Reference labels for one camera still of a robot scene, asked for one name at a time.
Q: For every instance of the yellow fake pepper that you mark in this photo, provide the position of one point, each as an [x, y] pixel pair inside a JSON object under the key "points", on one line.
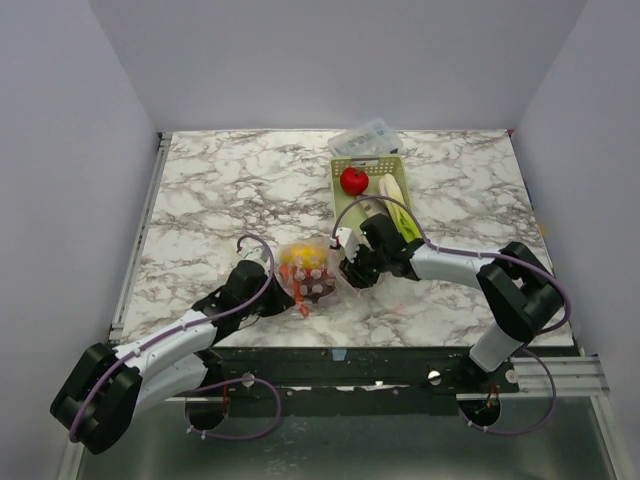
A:
{"points": [[304, 255]]}

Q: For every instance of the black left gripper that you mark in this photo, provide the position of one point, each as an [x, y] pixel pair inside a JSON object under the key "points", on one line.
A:
{"points": [[280, 299]]}

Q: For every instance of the red fake apple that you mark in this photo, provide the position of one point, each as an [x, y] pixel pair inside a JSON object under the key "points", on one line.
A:
{"points": [[354, 181]]}

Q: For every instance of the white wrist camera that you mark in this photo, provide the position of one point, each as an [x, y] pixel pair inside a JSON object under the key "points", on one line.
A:
{"points": [[347, 241], [259, 255]]}

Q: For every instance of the clear plastic organizer box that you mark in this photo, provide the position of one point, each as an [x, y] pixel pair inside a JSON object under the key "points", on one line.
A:
{"points": [[375, 137]]}

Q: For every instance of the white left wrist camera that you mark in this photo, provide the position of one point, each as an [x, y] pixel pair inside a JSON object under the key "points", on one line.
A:
{"points": [[259, 255]]}

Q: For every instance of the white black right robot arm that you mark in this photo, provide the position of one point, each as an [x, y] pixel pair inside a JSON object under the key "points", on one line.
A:
{"points": [[522, 295]]}

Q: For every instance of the dark purple fake food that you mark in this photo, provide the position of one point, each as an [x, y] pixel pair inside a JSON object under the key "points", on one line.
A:
{"points": [[318, 284]]}

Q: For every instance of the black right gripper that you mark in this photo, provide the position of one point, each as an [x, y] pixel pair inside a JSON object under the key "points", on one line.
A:
{"points": [[357, 270]]}

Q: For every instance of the grey fake fish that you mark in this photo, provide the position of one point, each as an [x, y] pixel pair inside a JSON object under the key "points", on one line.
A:
{"points": [[372, 206]]}

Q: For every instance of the green fake vegetable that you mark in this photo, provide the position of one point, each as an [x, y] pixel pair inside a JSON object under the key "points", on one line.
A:
{"points": [[394, 202]]}

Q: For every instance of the clear zip top bag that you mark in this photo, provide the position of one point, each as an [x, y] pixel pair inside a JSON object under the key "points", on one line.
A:
{"points": [[333, 266]]}

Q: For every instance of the green perforated plastic basket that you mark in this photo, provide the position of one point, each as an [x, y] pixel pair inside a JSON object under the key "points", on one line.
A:
{"points": [[376, 167]]}

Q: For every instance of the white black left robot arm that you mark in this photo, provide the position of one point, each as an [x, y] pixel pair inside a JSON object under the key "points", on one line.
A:
{"points": [[109, 386]]}

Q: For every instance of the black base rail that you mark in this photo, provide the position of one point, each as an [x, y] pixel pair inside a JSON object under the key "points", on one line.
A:
{"points": [[341, 381]]}

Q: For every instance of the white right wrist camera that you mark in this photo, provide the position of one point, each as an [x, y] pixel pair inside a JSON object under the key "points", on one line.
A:
{"points": [[347, 241]]}

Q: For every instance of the orange fake carrot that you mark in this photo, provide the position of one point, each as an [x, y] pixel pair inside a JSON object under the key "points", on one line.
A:
{"points": [[292, 278]]}

